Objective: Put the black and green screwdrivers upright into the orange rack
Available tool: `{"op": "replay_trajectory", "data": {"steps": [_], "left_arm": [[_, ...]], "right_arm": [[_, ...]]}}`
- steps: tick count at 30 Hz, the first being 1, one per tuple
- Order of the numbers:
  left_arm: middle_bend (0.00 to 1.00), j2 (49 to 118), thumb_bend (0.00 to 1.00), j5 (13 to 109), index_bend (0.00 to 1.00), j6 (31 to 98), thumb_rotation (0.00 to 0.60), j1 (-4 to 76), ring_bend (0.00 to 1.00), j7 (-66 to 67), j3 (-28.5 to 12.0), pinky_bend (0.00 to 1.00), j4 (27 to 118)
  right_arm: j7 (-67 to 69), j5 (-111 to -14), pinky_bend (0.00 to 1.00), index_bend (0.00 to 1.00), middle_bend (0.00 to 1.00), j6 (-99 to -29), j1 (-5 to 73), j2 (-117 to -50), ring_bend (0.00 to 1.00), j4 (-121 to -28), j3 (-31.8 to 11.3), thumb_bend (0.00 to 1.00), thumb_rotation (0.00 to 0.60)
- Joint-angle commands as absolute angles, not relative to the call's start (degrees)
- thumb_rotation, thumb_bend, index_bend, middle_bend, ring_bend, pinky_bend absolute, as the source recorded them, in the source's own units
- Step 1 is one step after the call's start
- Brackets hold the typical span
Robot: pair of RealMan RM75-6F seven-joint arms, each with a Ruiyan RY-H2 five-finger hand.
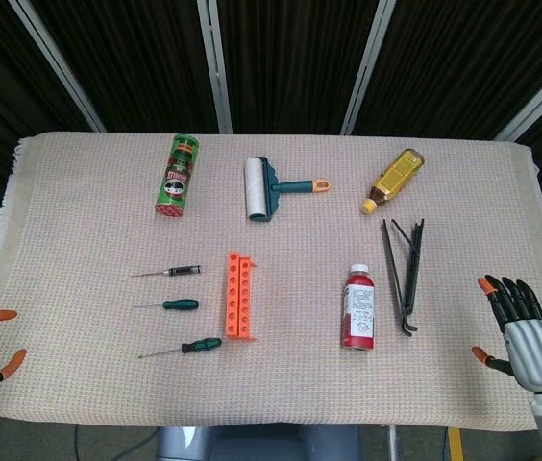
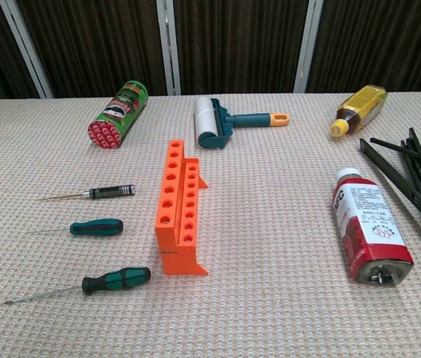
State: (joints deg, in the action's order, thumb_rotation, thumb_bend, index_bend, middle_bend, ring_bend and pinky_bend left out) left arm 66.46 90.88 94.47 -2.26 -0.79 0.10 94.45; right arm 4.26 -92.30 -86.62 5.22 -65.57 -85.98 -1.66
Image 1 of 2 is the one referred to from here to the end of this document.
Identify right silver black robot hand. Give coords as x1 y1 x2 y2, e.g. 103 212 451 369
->
471 274 542 393

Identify green black handle screwdriver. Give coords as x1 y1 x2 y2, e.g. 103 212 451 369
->
137 337 223 359

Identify black metal precision screwdriver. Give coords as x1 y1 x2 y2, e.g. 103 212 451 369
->
131 265 205 279

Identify orange screwdriver holder rack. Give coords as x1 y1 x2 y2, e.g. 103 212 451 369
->
224 251 259 343

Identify black tongs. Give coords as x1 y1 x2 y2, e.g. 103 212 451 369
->
381 218 426 337

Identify white metal table leg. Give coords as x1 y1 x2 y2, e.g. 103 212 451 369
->
387 425 401 461

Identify red juice bottle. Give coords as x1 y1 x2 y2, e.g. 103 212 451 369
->
340 262 377 352

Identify yellow tea bottle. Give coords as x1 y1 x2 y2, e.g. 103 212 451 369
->
359 148 426 215

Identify beige woven tablecloth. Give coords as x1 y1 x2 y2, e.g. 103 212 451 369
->
0 132 542 430

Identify green Pringles can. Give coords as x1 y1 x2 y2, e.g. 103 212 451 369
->
154 133 201 219

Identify grey robot torso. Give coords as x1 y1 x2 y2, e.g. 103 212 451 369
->
155 425 363 461

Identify teal lint roller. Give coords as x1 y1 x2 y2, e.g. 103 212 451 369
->
243 156 333 223

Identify dark teal handle screwdriver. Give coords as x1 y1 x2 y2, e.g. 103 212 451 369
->
132 299 200 312

